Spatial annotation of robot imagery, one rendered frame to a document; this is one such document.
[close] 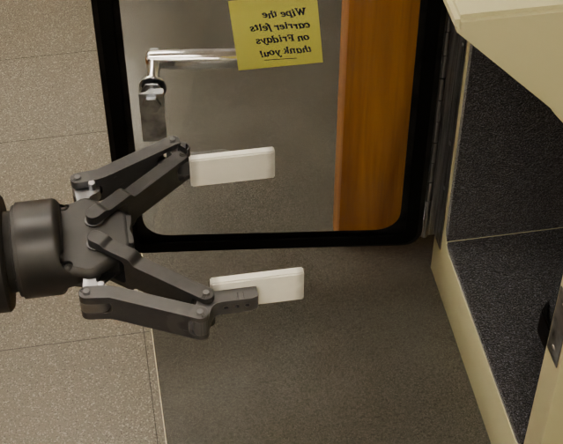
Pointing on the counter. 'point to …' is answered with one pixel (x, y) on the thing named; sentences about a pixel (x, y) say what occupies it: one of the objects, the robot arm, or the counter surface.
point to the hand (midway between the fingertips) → (274, 221)
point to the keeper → (559, 326)
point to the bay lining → (507, 159)
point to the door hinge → (439, 189)
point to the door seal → (286, 238)
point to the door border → (298, 232)
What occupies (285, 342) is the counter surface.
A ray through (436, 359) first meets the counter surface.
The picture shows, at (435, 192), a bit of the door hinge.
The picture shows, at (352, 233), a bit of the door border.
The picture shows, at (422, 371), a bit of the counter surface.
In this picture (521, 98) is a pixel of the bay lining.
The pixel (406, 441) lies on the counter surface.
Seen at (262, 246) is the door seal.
